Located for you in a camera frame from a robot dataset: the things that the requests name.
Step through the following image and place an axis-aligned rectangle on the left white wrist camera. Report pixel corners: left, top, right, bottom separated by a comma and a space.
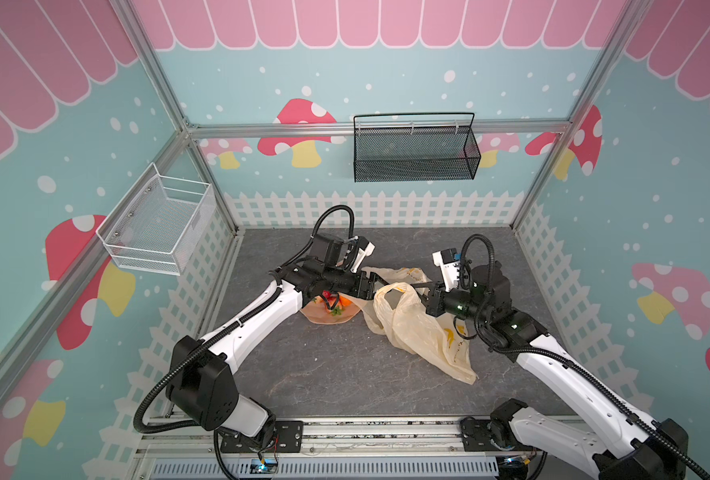
345, 236, 375, 273

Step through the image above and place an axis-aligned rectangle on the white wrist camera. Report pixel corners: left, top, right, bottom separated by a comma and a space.
432, 248, 460, 292
345, 236, 375, 273

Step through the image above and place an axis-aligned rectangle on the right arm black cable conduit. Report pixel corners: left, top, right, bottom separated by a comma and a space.
459, 233, 710, 480

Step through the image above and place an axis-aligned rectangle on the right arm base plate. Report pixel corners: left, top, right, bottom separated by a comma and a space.
459, 416, 514, 452

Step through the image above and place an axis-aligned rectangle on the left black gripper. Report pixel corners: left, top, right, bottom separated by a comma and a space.
324, 266, 392, 302

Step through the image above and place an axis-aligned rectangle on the pink wavy fruit plate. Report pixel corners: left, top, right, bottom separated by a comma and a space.
300, 291, 361, 325

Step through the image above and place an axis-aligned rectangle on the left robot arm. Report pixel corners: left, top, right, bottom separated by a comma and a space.
165, 266, 387, 443

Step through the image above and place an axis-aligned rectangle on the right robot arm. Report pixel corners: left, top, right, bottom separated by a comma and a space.
423, 260, 688, 479

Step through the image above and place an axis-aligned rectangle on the black mesh wall basket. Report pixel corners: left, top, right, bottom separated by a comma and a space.
352, 112, 482, 183

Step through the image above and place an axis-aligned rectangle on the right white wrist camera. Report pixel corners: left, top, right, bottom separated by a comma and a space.
432, 248, 460, 292

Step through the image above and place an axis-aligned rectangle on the banana print plastic bag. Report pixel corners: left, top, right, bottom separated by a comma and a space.
354, 267, 477, 385

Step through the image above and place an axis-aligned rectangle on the white mesh wall basket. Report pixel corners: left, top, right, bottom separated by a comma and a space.
96, 164, 216, 276

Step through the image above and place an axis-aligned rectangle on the red strawberry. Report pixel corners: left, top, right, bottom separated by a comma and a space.
321, 291, 341, 316

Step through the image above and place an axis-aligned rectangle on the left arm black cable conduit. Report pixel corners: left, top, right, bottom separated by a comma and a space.
132, 204, 356, 435

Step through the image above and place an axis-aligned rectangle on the aluminium front rail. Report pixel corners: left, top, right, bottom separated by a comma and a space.
135, 415, 632, 466

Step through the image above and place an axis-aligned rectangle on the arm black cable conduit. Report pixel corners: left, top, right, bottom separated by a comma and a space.
459, 233, 710, 480
132, 204, 356, 435

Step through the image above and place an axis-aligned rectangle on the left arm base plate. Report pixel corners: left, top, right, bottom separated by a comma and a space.
220, 420, 304, 455

